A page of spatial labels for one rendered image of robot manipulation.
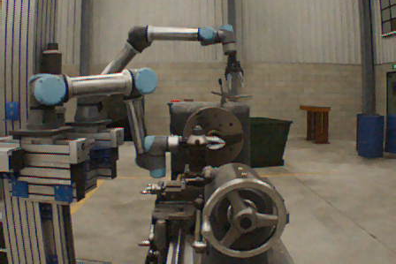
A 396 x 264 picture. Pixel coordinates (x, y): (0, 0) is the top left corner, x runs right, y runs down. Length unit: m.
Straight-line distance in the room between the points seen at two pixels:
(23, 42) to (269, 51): 10.87
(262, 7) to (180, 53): 3.18
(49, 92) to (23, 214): 0.76
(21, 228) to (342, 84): 11.94
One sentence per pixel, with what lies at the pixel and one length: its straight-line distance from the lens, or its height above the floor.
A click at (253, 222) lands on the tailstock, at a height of 1.08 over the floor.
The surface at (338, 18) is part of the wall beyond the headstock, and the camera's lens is 13.29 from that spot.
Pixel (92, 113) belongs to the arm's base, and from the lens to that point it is 2.01.
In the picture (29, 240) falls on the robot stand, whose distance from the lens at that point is 1.98.
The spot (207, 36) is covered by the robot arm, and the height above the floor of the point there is 1.60.
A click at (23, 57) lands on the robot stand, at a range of 1.84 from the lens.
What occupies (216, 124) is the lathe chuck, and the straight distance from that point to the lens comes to 1.88.
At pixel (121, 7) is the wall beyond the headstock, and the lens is 12.41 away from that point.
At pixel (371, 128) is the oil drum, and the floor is 0.62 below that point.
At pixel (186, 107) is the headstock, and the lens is 2.04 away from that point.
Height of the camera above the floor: 1.29
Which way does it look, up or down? 3 degrees down
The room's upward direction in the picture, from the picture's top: straight up
